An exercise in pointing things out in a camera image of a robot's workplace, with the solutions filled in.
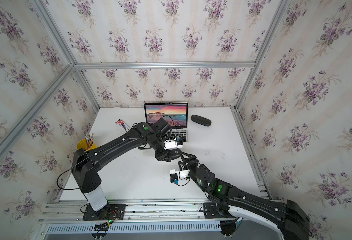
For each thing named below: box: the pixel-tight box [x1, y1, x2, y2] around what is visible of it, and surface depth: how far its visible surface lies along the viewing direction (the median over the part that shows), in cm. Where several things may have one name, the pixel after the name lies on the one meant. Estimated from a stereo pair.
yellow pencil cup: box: [76, 138, 98, 152], surface depth 88 cm
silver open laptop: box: [144, 102, 189, 143], surface depth 101 cm
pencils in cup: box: [85, 133, 94, 150], surface depth 86 cm
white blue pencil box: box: [115, 118, 131, 133], surface depth 110 cm
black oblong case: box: [190, 114, 212, 127], surface depth 112 cm
